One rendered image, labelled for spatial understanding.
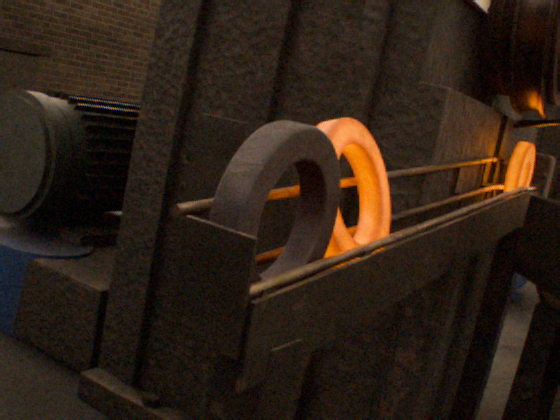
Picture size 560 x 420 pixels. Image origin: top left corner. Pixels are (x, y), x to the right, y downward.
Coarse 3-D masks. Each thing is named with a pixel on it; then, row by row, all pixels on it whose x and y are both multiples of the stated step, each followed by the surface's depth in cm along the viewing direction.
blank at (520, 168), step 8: (520, 144) 157; (528, 144) 156; (520, 152) 154; (528, 152) 155; (512, 160) 154; (520, 160) 153; (528, 160) 158; (512, 168) 154; (520, 168) 153; (528, 168) 162; (512, 176) 154; (520, 176) 154; (528, 176) 163; (504, 184) 155; (512, 184) 154; (520, 184) 156; (528, 184) 165
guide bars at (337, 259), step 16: (512, 192) 139; (464, 208) 109; (432, 224) 95; (384, 240) 80; (400, 240) 85; (336, 256) 70; (352, 256) 73; (288, 272) 62; (304, 272) 64; (256, 288) 57; (272, 288) 59
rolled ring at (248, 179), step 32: (288, 128) 60; (256, 160) 57; (288, 160) 60; (320, 160) 65; (224, 192) 57; (256, 192) 57; (320, 192) 68; (224, 224) 57; (256, 224) 58; (320, 224) 69; (288, 256) 69; (320, 256) 71
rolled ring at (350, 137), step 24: (336, 120) 80; (336, 144) 78; (360, 144) 84; (360, 168) 88; (384, 168) 89; (360, 192) 89; (384, 192) 88; (360, 216) 88; (384, 216) 87; (336, 240) 76; (360, 240) 84
